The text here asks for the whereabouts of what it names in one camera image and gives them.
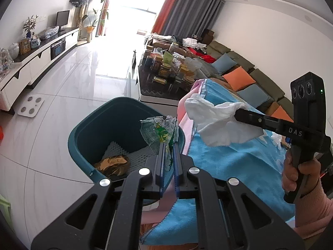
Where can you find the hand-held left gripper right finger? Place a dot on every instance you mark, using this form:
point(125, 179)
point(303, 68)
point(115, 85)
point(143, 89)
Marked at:
point(176, 166)

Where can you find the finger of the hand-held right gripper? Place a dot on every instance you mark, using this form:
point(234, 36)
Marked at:
point(260, 122)

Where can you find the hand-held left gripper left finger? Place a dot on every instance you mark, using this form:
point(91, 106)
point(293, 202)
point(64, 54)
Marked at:
point(161, 166)

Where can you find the small green print plastic wrapper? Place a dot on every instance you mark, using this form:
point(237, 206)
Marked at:
point(158, 130)

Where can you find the white tissue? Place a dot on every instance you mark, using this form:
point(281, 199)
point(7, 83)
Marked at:
point(216, 119)

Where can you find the brown snack wrapper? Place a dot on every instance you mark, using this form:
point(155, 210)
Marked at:
point(113, 164)

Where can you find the white foam fruit net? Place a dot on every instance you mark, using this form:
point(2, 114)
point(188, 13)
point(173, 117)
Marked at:
point(114, 148)

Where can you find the teal trash bin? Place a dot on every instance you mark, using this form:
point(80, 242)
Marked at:
point(122, 119)

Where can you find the person's right hand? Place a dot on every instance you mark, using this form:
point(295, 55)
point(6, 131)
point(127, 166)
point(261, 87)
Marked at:
point(309, 170)

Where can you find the orange cushion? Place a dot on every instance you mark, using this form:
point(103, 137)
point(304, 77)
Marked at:
point(282, 114)
point(238, 78)

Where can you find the blue cushion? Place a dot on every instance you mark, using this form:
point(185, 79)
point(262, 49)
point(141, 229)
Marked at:
point(254, 96)
point(225, 63)

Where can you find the green sectional sofa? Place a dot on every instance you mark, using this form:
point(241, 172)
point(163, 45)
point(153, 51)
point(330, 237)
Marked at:
point(262, 79)

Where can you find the blue floral blanket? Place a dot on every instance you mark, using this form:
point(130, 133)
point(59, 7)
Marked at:
point(234, 172)

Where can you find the red cloth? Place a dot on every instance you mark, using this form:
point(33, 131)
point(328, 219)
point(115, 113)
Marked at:
point(205, 57)

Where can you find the group of jars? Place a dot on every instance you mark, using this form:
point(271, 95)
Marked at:
point(166, 70)

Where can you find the stack of cardboard boxes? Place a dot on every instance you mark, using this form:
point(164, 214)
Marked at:
point(208, 36)

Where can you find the pile of white clothes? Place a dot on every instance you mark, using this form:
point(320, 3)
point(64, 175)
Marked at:
point(190, 42)

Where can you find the green pouch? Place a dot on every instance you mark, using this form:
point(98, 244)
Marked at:
point(167, 57)

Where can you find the orange and grey curtain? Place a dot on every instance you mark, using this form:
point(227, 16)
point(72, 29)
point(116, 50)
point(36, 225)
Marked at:
point(190, 7)

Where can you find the white bathroom scale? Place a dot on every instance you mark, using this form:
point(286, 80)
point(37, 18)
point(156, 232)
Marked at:
point(30, 105)

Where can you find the black and white tv cabinet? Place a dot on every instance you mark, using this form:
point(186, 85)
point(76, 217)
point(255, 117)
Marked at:
point(39, 60)

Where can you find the tall potted plant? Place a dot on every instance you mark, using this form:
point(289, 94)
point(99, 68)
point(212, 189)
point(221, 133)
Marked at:
point(100, 13)

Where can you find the glass balcony window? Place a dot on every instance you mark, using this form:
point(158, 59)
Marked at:
point(135, 2)

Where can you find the clear plastic bag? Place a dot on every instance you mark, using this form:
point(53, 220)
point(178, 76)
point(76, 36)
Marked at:
point(49, 32)

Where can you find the black monitor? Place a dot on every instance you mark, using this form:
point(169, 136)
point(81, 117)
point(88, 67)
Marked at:
point(63, 19)

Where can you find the flower vase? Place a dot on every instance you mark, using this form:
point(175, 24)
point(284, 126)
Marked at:
point(29, 26)

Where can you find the small picture frame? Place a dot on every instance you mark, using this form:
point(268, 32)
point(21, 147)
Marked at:
point(25, 46)

